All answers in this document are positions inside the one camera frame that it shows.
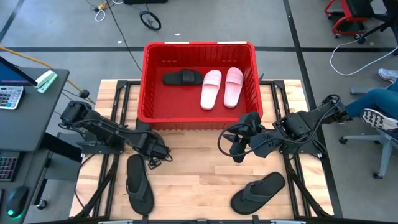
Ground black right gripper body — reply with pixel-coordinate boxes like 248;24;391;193
248;130;282;158

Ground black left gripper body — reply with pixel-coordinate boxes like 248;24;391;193
132;129;156;156

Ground black flip-flop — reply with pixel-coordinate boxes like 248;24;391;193
125;154;155;216
230;171;287;215

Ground pink slide sandal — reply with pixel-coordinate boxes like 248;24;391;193
200;69;223;111
223;67;244;110

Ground red plastic bin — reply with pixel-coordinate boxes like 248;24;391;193
137;41;264;131

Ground black slide sandal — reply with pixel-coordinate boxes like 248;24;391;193
162;68;204;86

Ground black desk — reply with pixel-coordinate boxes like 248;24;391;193
0;67;70;152

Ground mint green stapler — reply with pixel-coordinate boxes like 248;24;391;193
34;70;58;94

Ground person's shoe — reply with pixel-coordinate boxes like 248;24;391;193
377;68;398;84
360;108;398;131

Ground black keyboard tray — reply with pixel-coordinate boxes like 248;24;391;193
0;132;82;224

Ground person's leg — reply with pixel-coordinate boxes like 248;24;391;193
345;82;398;119

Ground grey office chair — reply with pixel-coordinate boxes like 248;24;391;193
338;126;398;180

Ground black keyboard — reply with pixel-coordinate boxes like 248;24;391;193
0;151;20;182

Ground black computer mouse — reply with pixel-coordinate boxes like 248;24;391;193
6;185;29;218

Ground grey calculator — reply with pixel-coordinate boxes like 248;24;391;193
0;86;24;110

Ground dark tablet screen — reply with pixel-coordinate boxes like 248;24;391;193
0;55;38;87

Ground red rolling stool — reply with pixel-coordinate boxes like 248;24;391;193
324;0;374;39

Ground black office chair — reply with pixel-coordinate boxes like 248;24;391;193
357;0;398;57

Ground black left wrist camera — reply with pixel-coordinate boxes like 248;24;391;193
146;136;170;159

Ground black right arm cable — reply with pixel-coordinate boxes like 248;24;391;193
216;123;265;156

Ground black aluminium table frame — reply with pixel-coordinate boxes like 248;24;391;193
73;80;139;218
259;80;332;218

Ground long white cable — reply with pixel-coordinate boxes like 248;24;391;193
330;39;398;77

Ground long black floor cable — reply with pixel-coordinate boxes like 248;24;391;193
105;0;143;73

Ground black coiled cable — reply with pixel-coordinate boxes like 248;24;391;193
139;11;162;31

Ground white cable loop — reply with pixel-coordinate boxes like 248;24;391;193
95;2;107;23

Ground orange cable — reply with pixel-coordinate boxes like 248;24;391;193
0;46;96;105

